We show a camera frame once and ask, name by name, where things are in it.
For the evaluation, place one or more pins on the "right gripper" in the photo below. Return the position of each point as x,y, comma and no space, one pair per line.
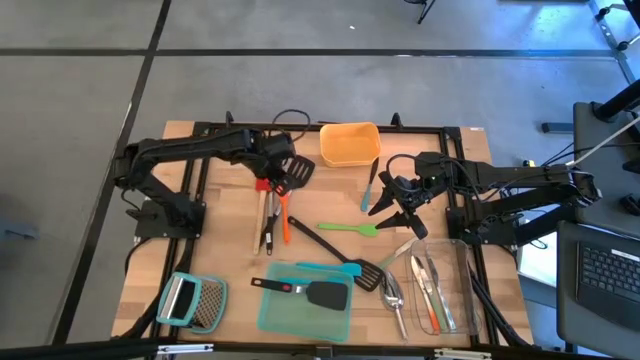
415,190

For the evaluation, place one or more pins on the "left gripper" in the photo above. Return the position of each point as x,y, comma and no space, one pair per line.
272,150

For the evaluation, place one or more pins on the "orange silicone spoon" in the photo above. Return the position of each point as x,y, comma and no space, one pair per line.
285,220

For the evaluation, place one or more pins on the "silver table knife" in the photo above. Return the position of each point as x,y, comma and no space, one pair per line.
435,272

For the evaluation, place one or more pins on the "teal silicone spatula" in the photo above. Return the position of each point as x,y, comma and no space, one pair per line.
325,267

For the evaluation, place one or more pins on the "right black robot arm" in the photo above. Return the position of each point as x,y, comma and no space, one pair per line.
525,180

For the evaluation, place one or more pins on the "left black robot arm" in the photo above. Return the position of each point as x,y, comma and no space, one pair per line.
190,142

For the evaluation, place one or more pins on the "green silicone spatula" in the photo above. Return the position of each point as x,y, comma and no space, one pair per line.
350,229

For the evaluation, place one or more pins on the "long black slotted turner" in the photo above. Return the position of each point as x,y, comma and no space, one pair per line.
320,242

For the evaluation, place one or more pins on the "orange plastic bin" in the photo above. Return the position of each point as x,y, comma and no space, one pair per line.
350,142

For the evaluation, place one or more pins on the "metal scoop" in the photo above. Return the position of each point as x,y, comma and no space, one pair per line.
394,297

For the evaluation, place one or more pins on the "clear plastic container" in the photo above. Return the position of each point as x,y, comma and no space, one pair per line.
465,280

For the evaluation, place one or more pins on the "yellow plug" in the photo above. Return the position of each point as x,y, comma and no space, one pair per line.
527,162

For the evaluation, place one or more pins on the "black stand beam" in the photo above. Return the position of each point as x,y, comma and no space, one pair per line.
545,225

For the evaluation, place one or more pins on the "teal-framed metal grater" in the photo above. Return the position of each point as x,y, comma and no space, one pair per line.
192,302

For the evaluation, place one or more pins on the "black floor bar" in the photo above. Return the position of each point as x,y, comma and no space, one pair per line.
557,128

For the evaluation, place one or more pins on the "grey desk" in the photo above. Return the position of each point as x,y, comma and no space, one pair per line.
567,300
590,150

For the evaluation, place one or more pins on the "black tripod leg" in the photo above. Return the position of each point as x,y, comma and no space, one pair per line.
425,10

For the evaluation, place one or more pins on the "black laptop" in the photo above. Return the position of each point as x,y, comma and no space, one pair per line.
607,280

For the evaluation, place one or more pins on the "black desk device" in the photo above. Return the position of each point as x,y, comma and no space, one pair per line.
631,204

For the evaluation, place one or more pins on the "black stand pole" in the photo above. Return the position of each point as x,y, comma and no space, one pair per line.
617,102

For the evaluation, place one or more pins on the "black rig crossbar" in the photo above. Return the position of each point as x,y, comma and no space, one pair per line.
75,347

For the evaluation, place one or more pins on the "silver chair base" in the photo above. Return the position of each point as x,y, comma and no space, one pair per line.
617,30

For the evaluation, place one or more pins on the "black table frame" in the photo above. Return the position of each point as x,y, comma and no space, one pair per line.
220,127

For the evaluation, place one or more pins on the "silver bracket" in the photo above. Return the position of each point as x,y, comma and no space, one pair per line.
462,354
185,348

